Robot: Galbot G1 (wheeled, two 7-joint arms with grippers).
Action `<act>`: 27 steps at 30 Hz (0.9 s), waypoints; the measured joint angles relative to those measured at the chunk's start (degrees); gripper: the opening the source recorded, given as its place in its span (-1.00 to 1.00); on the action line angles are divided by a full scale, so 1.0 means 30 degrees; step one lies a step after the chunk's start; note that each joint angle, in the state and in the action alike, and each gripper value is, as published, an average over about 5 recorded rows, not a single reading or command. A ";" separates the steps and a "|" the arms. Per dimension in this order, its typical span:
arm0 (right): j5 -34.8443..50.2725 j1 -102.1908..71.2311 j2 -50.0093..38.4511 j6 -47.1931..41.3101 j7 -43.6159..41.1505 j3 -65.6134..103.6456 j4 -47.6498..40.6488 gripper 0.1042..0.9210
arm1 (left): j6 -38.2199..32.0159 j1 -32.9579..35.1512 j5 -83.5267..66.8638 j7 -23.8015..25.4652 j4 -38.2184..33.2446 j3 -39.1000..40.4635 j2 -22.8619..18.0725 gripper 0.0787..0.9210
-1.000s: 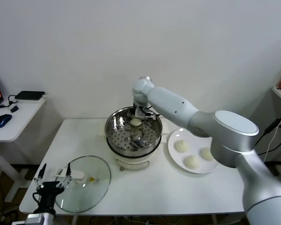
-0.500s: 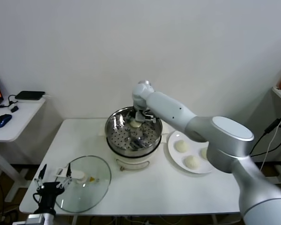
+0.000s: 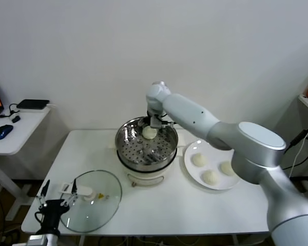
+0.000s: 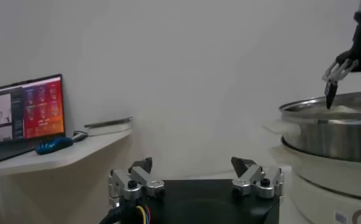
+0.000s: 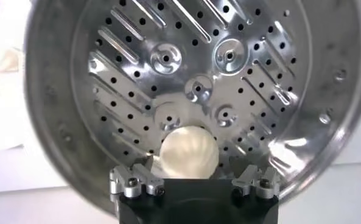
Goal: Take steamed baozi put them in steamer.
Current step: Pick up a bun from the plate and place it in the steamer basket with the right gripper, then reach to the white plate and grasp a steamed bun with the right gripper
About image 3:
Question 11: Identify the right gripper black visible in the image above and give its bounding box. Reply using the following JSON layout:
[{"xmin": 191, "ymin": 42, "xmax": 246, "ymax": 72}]
[{"xmin": 138, "ymin": 113, "xmax": 166, "ymax": 134}]

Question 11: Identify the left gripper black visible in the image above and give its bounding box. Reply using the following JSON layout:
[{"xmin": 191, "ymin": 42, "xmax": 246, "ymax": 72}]
[{"xmin": 35, "ymin": 179, "xmax": 78, "ymax": 234}]

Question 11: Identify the white steamed baozi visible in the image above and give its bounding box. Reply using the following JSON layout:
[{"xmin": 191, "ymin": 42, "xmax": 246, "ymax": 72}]
[
  {"xmin": 200, "ymin": 169, "xmax": 220, "ymax": 186},
  {"xmin": 191, "ymin": 153, "xmax": 208, "ymax": 168},
  {"xmin": 142, "ymin": 127, "xmax": 158, "ymax": 140},
  {"xmin": 220, "ymin": 160, "xmax": 237, "ymax": 177}
]

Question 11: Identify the stainless steel steamer basket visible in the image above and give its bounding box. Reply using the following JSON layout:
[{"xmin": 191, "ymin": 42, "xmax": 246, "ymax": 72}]
[{"xmin": 114, "ymin": 116, "xmax": 179, "ymax": 168}]

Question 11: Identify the white round plate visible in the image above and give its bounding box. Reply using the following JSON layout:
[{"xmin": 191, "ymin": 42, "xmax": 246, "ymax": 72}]
[{"xmin": 183, "ymin": 140, "xmax": 242, "ymax": 191}]

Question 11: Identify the white side table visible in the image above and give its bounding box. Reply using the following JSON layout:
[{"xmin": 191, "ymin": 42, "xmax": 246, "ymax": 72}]
[{"xmin": 0, "ymin": 104, "xmax": 57, "ymax": 222}]

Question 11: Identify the blue computer mouse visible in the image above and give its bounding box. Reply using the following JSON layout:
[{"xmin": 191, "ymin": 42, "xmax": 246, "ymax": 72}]
[{"xmin": 0, "ymin": 125, "xmax": 14, "ymax": 140}]

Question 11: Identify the flat black box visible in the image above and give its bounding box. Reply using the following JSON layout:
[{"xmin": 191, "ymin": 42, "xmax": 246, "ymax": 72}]
[{"xmin": 16, "ymin": 99, "xmax": 50, "ymax": 111}]

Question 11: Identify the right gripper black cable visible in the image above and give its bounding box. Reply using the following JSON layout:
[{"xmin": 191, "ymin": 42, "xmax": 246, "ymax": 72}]
[{"xmin": 160, "ymin": 116, "xmax": 177, "ymax": 128}]

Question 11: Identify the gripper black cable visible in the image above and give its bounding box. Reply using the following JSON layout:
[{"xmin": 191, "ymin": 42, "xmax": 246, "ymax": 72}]
[
  {"xmin": 34, "ymin": 210, "xmax": 45, "ymax": 226},
  {"xmin": 160, "ymin": 116, "xmax": 177, "ymax": 128}
]

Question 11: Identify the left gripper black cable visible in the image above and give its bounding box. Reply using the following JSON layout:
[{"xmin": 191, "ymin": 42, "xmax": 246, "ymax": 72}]
[{"xmin": 34, "ymin": 210, "xmax": 45, "ymax": 226}]

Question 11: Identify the glass lid white handle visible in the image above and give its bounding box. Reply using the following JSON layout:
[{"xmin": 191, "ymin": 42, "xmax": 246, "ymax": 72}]
[{"xmin": 59, "ymin": 169, "xmax": 123, "ymax": 234}]

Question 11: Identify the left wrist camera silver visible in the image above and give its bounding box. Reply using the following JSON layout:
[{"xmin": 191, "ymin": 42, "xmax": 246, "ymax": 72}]
[{"xmin": 27, "ymin": 234, "xmax": 48, "ymax": 246}]

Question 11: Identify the thin black cable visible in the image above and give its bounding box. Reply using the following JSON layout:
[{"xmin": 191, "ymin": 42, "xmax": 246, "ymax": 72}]
[{"xmin": 0, "ymin": 103, "xmax": 23, "ymax": 119}]

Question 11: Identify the black power adapter cable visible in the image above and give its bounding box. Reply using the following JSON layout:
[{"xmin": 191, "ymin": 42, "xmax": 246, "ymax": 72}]
[{"xmin": 282, "ymin": 129, "xmax": 308, "ymax": 171}]

